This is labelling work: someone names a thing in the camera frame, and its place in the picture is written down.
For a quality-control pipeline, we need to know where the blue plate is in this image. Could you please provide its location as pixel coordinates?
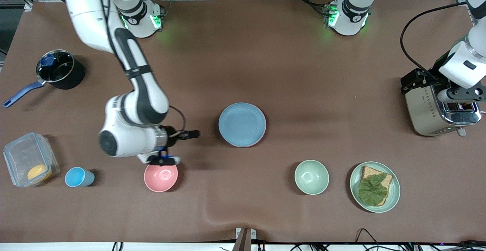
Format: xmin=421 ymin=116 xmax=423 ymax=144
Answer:
xmin=218 ymin=102 xmax=267 ymax=148

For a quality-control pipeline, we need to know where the silver beige toaster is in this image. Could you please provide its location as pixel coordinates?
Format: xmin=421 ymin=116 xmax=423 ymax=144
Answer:
xmin=404 ymin=80 xmax=483 ymax=137

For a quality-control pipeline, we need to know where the pink bowl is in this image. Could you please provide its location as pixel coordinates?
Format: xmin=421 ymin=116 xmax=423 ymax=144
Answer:
xmin=144 ymin=163 xmax=178 ymax=193

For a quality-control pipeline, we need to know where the toasted bread slice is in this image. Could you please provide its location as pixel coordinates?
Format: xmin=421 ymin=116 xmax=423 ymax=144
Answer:
xmin=360 ymin=166 xmax=393 ymax=206

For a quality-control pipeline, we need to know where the blue cup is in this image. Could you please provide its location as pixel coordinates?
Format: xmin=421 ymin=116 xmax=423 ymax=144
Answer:
xmin=65 ymin=167 xmax=95 ymax=188

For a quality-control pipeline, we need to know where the large fabric tablecloth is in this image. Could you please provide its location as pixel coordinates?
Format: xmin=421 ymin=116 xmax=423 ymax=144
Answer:
xmin=0 ymin=0 xmax=486 ymax=244

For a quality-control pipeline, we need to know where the green plate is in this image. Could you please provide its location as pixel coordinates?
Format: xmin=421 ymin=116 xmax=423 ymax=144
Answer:
xmin=350 ymin=161 xmax=401 ymax=213

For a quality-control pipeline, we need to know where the green lettuce leaf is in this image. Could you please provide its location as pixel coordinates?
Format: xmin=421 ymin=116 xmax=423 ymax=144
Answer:
xmin=358 ymin=173 xmax=388 ymax=207

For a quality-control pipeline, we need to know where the green bowl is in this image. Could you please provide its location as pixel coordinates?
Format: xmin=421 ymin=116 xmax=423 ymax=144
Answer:
xmin=294 ymin=160 xmax=330 ymax=195

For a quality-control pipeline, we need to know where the glass lid with blue knob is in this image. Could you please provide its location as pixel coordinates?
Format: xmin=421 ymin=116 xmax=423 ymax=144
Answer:
xmin=36 ymin=50 xmax=74 ymax=83

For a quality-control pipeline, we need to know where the orange food piece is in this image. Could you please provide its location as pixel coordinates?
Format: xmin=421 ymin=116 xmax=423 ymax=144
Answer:
xmin=27 ymin=164 xmax=52 ymax=183

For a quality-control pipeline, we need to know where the clear plastic food container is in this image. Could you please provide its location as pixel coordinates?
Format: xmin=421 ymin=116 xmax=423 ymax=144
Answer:
xmin=3 ymin=131 xmax=60 ymax=188

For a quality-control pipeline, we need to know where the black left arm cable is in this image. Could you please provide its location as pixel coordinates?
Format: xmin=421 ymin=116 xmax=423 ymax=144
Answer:
xmin=400 ymin=2 xmax=471 ymax=81

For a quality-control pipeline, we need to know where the black pot with blue handle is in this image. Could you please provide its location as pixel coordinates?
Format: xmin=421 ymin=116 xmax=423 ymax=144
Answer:
xmin=3 ymin=49 xmax=86 ymax=108

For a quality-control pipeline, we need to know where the grey camera stand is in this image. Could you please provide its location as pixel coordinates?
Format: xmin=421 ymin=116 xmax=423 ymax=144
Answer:
xmin=235 ymin=227 xmax=257 ymax=251

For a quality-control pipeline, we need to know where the looped black floor cable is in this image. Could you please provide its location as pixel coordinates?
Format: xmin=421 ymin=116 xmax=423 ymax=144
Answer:
xmin=355 ymin=228 xmax=381 ymax=250

